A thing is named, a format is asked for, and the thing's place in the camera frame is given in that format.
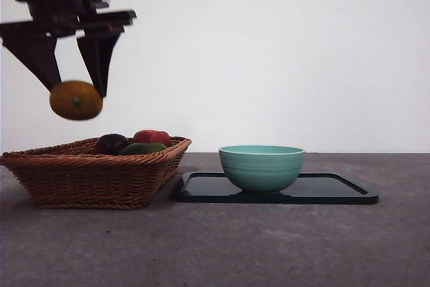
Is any teal ribbed bowl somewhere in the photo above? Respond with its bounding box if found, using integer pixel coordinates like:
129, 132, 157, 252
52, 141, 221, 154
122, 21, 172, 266
218, 145, 306, 196

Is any dark purple round fruit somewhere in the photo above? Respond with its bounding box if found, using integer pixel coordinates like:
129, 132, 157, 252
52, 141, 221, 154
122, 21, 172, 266
95, 134, 130, 156

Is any red round fruit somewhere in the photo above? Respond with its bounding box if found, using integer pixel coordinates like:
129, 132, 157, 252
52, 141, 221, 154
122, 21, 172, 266
132, 129, 171, 148

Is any green oval fruit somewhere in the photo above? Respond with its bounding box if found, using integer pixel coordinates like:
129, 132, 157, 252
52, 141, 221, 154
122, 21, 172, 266
119, 142, 168, 157

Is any brown wicker basket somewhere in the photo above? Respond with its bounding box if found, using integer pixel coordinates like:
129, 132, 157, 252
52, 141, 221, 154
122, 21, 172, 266
0, 136, 193, 210

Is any dark rectangular tray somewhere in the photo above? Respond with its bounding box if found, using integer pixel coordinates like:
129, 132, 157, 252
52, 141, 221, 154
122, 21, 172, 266
171, 171, 380, 205

